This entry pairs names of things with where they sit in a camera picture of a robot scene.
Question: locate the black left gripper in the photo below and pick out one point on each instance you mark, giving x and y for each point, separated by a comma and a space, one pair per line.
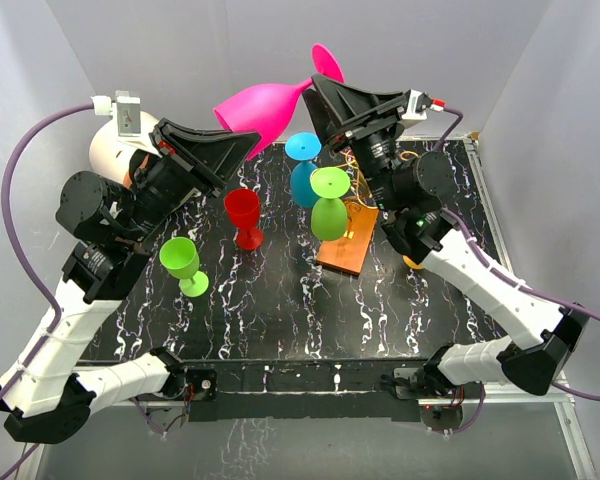
203, 158

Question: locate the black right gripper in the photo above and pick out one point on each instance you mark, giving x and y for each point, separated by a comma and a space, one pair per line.
345, 105

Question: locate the blue wine glass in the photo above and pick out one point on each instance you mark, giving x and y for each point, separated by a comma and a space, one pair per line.
303, 148

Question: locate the pink wine glass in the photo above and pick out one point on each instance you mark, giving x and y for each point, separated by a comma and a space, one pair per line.
264, 108

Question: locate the green wine glass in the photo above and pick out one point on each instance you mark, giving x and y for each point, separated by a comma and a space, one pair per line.
329, 217
179, 256

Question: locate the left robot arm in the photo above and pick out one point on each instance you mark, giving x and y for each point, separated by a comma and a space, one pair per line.
111, 212

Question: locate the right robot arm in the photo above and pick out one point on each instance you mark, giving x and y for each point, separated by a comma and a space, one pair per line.
540, 334

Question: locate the red wine glass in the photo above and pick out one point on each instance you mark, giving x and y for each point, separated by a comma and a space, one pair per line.
243, 209

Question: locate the wooden rack base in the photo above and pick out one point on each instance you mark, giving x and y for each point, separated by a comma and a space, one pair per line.
347, 254

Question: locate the orange wine glass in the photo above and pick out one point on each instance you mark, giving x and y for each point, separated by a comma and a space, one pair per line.
412, 264

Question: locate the white drum with coloured lid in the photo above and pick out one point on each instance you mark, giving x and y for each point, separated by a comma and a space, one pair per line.
110, 155

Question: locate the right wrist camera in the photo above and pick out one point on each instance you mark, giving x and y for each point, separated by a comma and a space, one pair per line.
419, 103

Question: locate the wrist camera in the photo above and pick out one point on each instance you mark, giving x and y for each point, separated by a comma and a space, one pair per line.
124, 107
419, 103

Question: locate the gold wire glass rack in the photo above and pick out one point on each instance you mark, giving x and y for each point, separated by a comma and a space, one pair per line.
360, 192

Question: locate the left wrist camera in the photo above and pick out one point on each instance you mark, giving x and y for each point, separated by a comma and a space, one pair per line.
124, 107

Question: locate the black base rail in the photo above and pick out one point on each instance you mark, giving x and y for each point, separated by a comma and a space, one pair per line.
316, 389

